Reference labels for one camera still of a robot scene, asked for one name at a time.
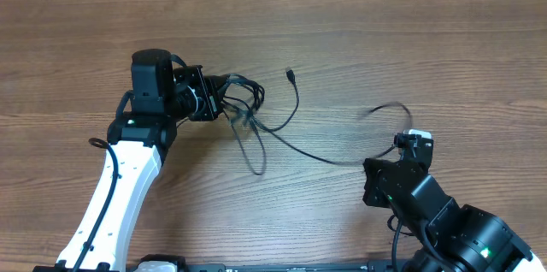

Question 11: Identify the thin black USB cable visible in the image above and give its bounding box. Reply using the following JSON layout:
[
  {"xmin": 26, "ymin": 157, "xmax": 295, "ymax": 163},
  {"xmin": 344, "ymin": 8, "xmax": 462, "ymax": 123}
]
[{"xmin": 226, "ymin": 67, "xmax": 414, "ymax": 177}]

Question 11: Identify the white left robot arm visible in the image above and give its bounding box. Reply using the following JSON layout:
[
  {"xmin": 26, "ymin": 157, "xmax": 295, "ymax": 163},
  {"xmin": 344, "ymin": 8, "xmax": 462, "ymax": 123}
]
[{"xmin": 49, "ymin": 49, "xmax": 230, "ymax": 271}]

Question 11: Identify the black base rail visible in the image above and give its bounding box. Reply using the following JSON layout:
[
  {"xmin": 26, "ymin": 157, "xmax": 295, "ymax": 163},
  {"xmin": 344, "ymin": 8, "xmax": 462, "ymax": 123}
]
[{"xmin": 126, "ymin": 258, "xmax": 393, "ymax": 272}]

